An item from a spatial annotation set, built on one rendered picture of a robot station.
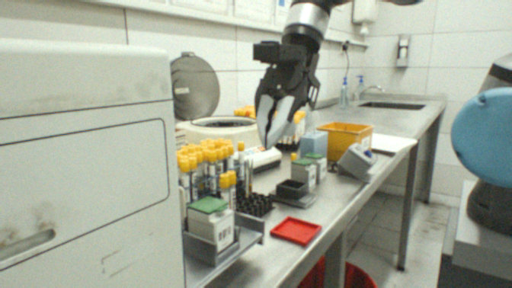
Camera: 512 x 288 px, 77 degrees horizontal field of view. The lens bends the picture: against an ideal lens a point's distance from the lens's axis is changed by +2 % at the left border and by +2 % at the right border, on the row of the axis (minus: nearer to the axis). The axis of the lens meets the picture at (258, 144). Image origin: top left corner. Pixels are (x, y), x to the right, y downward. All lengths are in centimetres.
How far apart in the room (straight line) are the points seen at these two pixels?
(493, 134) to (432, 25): 260
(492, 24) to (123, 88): 286
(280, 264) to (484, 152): 30
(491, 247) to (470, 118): 20
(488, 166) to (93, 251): 42
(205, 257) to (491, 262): 39
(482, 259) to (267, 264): 30
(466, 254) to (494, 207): 9
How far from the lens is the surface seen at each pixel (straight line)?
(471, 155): 46
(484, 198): 64
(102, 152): 26
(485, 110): 44
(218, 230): 42
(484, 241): 58
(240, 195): 67
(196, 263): 44
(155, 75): 29
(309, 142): 85
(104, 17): 103
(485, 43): 299
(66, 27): 97
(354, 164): 84
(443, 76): 300
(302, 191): 68
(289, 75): 54
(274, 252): 53
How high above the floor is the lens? 116
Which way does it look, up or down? 14 degrees down
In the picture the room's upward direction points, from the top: straight up
